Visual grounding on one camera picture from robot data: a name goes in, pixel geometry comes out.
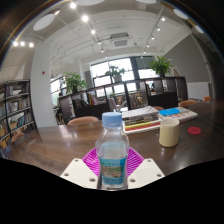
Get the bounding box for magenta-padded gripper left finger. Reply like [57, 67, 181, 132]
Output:
[59, 147, 101, 190]

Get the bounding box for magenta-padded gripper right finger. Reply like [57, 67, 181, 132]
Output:
[126, 147, 166, 190]

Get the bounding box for clear blue-capped water bottle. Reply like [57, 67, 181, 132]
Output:
[95, 111, 130, 190]

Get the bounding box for large white red-edged book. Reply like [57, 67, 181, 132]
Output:
[122, 123, 162, 135]

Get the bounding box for cream ceramic cup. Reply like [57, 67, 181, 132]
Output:
[158, 117, 181, 148]

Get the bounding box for yellow-spined book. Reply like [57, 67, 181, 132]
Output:
[123, 120, 161, 129]

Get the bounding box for orange chairs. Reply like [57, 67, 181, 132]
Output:
[11, 96, 213, 143]

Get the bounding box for dark-spined book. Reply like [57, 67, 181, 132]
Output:
[122, 114, 160, 125]

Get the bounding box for flat round red coaster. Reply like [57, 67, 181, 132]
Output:
[187, 126, 202, 136]

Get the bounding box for blue-covered flat book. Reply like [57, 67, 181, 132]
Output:
[158, 106, 199, 124]

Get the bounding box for low dark cubby shelf unit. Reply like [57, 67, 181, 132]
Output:
[58, 76, 189, 123]

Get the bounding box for tall dark bookshelf unit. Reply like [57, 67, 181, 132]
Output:
[0, 79, 37, 151]

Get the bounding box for bushy potted green plant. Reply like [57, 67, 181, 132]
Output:
[63, 72, 88, 94]

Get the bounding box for small white-potted green plant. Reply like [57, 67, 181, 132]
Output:
[105, 65, 126, 84]

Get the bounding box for dark-potted leafy green plant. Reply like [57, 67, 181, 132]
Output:
[148, 55, 174, 78]

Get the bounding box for ceiling air conditioner unit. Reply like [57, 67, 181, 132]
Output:
[110, 32, 132, 49]

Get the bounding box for ceiling track spotlights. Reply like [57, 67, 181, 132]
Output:
[12, 1, 167, 54]

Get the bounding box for round ceiling panel lights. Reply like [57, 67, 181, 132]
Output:
[32, 0, 205, 32]

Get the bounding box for white wall panel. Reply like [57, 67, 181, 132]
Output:
[186, 81, 211, 101]

